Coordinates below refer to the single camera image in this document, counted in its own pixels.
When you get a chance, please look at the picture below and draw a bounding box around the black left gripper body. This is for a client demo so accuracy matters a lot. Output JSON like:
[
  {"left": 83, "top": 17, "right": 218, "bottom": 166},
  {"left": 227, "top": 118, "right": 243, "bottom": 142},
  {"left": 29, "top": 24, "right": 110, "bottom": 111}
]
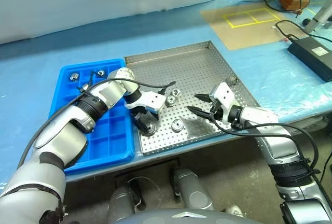
[{"left": 129, "top": 106, "right": 159, "bottom": 121}]

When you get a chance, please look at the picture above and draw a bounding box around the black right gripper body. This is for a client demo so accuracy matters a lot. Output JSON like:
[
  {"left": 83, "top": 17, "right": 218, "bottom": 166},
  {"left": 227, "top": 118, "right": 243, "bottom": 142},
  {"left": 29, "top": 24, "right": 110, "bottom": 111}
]
[{"left": 209, "top": 99, "right": 226, "bottom": 125}]

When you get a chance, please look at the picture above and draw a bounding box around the blue compartment tray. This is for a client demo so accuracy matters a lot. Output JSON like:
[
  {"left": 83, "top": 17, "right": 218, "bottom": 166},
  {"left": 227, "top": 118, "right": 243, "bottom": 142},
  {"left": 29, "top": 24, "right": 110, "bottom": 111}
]
[{"left": 49, "top": 58, "right": 136, "bottom": 175}]

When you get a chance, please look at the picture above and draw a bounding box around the perforated steel tray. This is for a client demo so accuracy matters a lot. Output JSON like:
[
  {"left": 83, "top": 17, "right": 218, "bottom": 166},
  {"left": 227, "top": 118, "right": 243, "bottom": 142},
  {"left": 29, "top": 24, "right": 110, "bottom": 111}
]
[{"left": 123, "top": 40, "right": 261, "bottom": 157}]

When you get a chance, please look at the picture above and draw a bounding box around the cardboard sheet with yellow tape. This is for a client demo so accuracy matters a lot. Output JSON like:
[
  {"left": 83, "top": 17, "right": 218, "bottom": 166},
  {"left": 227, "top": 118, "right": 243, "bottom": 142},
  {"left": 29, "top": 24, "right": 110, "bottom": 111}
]
[{"left": 199, "top": 3, "right": 311, "bottom": 51}]

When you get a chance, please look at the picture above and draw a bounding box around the grey rounded robot leg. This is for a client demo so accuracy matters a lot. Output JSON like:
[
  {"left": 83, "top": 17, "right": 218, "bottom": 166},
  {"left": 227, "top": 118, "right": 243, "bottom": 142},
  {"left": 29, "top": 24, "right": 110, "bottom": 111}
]
[
  {"left": 107, "top": 185, "right": 135, "bottom": 224},
  {"left": 171, "top": 168, "right": 215, "bottom": 212}
]

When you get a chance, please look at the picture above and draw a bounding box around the white robot foot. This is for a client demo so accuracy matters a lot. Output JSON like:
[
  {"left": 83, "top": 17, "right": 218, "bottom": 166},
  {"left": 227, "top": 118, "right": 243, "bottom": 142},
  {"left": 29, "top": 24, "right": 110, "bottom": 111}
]
[{"left": 225, "top": 204, "right": 244, "bottom": 218}]

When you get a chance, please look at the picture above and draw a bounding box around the grey robot torso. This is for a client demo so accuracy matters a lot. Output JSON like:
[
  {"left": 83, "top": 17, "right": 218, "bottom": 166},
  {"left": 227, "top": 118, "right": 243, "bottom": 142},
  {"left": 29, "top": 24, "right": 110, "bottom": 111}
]
[{"left": 121, "top": 208, "right": 250, "bottom": 224}]

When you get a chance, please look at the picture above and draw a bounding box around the blue table cover sheet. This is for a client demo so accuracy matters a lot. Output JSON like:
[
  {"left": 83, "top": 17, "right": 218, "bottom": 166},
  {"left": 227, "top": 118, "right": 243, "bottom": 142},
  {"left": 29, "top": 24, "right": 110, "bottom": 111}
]
[{"left": 0, "top": 0, "right": 332, "bottom": 183}]

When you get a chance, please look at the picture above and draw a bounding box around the black power adapter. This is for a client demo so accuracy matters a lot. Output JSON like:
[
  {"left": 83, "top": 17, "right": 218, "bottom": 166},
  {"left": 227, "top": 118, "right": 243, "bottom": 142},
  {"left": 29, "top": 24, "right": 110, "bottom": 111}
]
[{"left": 287, "top": 36, "right": 332, "bottom": 82}]

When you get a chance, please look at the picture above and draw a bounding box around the white foam backdrop board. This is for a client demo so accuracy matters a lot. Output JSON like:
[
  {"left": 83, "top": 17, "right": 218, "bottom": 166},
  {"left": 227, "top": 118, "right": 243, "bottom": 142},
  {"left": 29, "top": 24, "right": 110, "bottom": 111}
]
[{"left": 0, "top": 0, "right": 229, "bottom": 46}]

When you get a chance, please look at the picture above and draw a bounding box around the brown block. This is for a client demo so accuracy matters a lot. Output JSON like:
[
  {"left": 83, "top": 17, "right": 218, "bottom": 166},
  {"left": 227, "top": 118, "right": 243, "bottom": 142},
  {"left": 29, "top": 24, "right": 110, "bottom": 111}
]
[{"left": 279, "top": 0, "right": 311, "bottom": 11}]

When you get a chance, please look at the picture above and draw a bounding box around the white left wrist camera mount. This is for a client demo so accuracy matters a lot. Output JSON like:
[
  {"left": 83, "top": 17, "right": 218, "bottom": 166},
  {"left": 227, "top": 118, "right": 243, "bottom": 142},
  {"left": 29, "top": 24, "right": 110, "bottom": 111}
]
[{"left": 134, "top": 91, "right": 167, "bottom": 115}]

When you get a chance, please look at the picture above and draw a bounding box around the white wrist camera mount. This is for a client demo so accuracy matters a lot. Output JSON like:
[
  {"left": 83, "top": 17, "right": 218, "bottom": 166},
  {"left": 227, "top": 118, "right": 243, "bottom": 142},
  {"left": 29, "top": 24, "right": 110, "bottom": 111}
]
[
  {"left": 134, "top": 91, "right": 167, "bottom": 115},
  {"left": 209, "top": 81, "right": 242, "bottom": 125}
]

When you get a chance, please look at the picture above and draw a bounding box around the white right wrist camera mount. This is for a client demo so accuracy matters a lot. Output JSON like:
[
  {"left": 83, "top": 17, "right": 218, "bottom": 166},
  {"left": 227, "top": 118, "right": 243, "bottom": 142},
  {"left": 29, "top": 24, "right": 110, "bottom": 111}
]
[{"left": 209, "top": 81, "right": 242, "bottom": 125}]

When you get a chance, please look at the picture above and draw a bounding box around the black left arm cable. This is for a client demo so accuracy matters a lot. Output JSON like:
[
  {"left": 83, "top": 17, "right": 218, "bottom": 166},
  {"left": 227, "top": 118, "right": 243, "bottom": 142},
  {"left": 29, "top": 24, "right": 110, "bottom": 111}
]
[{"left": 17, "top": 71, "right": 177, "bottom": 169}]

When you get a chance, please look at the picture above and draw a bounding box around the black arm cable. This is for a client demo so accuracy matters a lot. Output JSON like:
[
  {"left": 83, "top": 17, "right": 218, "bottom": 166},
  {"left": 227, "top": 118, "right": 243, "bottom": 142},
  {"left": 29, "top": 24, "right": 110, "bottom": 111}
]
[
  {"left": 210, "top": 109, "right": 327, "bottom": 183},
  {"left": 17, "top": 71, "right": 177, "bottom": 169}
]

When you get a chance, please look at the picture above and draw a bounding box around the black adapter cable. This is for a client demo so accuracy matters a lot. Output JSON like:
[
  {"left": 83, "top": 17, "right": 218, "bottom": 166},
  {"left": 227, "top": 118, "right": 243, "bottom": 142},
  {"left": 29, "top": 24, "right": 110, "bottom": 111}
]
[{"left": 274, "top": 20, "right": 312, "bottom": 43}]

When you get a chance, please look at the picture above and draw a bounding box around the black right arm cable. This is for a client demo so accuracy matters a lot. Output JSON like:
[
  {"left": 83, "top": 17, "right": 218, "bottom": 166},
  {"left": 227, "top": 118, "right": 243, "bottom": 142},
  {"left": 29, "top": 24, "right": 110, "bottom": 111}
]
[{"left": 210, "top": 109, "right": 327, "bottom": 183}]

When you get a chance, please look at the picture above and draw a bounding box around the grey metal post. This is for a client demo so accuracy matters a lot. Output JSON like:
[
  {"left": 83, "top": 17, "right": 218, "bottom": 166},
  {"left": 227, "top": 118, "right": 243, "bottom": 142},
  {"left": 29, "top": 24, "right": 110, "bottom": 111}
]
[{"left": 306, "top": 0, "right": 332, "bottom": 32}]

